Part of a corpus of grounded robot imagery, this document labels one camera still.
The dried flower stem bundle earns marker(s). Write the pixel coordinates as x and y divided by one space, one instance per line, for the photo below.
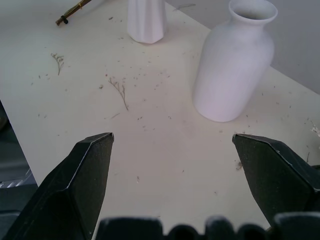
71 12

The white faceted vase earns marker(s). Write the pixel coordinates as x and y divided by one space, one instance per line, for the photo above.
146 20

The white round bottle vase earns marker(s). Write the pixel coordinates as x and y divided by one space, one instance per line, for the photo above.
233 65

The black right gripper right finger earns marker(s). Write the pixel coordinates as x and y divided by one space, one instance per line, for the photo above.
272 177

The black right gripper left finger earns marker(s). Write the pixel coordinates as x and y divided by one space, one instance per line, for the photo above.
67 185

